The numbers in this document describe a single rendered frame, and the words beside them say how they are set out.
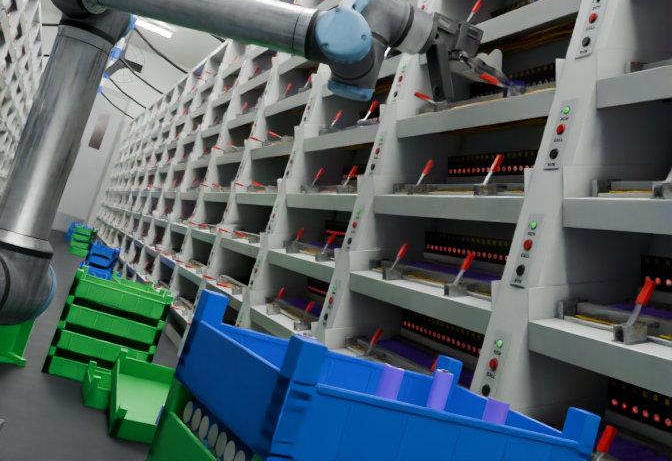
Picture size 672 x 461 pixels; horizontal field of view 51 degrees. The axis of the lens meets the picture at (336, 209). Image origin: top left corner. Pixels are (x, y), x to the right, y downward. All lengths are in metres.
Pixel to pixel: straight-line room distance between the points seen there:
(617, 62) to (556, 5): 0.23
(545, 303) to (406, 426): 0.66
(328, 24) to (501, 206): 0.44
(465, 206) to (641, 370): 0.54
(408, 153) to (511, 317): 0.74
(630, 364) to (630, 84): 0.42
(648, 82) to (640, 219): 0.21
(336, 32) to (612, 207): 0.52
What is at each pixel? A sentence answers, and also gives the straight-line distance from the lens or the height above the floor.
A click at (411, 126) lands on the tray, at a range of 1.72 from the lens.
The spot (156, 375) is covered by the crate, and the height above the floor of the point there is 0.11.
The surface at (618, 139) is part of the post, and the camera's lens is 1.24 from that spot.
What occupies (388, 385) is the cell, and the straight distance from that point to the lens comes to 0.61.
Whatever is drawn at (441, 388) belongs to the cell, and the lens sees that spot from 0.74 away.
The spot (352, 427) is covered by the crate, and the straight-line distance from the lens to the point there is 0.49.
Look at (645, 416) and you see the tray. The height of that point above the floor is 0.47.
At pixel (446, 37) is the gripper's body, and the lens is 1.49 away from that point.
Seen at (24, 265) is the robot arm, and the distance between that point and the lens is 1.50.
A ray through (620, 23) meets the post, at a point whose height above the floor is 1.06.
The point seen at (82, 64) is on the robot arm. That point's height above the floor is 0.78.
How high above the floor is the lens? 0.52
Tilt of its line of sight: 5 degrees up
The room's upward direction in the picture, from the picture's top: 18 degrees clockwise
